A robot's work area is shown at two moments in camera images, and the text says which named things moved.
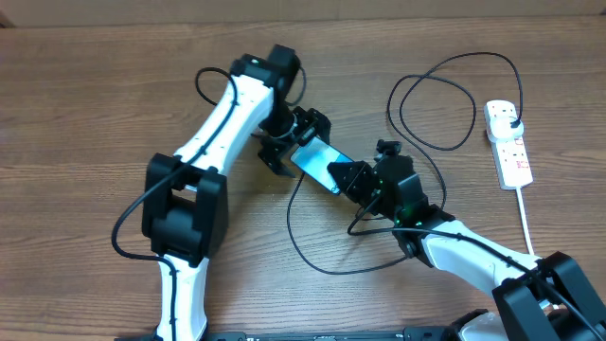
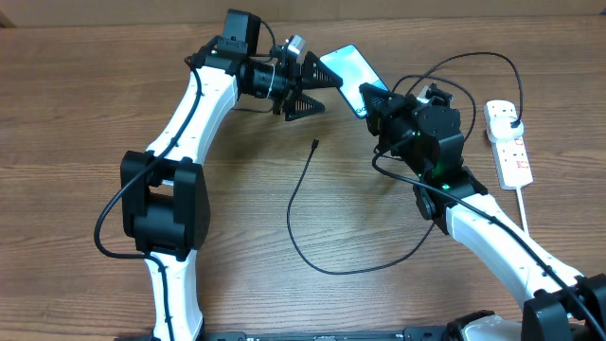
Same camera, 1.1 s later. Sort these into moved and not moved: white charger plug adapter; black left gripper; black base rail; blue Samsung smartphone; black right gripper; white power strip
Moved: black right gripper; blue Samsung smartphone; black left gripper
Not moved: black base rail; white charger plug adapter; white power strip
